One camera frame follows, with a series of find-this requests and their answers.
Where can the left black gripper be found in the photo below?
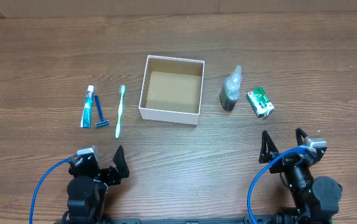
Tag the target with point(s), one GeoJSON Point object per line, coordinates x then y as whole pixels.
{"type": "Point", "coordinates": [121, 163]}

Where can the green soap packet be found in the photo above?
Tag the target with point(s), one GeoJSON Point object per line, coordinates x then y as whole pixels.
{"type": "Point", "coordinates": [262, 105]}

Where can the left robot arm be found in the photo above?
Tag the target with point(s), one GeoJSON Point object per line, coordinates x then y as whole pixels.
{"type": "Point", "coordinates": [88, 189]}

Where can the white cardboard box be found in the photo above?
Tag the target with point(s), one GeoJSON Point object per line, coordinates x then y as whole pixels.
{"type": "Point", "coordinates": [172, 89]}

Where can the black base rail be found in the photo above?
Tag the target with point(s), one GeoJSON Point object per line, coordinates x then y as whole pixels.
{"type": "Point", "coordinates": [262, 219]}

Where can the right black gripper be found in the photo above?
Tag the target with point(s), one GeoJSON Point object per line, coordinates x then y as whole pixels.
{"type": "Point", "coordinates": [267, 149]}

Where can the clear bottle dark liquid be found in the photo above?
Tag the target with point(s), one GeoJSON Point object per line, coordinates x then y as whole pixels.
{"type": "Point", "coordinates": [230, 91]}

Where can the teal toothpaste tube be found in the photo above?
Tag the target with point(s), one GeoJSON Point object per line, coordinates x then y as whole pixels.
{"type": "Point", "coordinates": [87, 109]}

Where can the blue disposable razor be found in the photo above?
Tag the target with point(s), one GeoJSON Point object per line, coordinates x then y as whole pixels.
{"type": "Point", "coordinates": [102, 122]}

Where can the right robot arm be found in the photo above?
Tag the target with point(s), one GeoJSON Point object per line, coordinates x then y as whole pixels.
{"type": "Point", "coordinates": [316, 199]}

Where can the green white toothbrush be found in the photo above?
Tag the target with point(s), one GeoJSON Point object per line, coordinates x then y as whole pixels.
{"type": "Point", "coordinates": [122, 92]}

